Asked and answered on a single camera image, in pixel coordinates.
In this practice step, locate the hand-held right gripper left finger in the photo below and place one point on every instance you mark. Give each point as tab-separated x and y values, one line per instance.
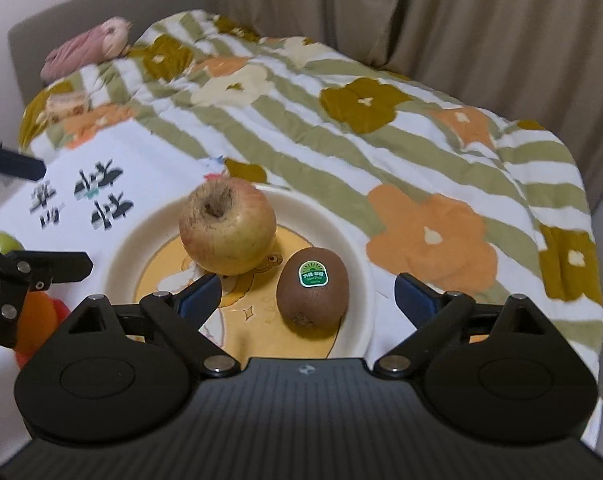
201	296

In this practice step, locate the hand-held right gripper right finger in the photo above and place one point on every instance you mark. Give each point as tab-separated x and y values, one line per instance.
410	291

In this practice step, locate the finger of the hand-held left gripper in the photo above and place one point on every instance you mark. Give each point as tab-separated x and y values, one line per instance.
18	165
56	266

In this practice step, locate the large orange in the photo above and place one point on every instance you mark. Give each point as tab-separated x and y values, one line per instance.
36	322

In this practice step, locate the green apple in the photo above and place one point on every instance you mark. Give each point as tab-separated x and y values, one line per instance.
3	242

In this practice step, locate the cream bowl with yellow print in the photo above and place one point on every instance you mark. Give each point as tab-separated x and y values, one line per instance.
331	220

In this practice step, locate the brown kiwi with green sticker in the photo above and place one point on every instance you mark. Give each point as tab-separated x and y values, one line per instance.
311	290

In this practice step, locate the white fruit-printed cloth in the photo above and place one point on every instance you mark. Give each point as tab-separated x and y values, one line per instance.
146	170

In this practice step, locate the pink plush toy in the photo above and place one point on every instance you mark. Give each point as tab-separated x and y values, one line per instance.
81	52

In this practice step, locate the floral striped blanket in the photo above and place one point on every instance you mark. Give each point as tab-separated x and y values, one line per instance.
331	160

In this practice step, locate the beige curtain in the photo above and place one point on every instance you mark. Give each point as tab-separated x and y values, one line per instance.
481	20

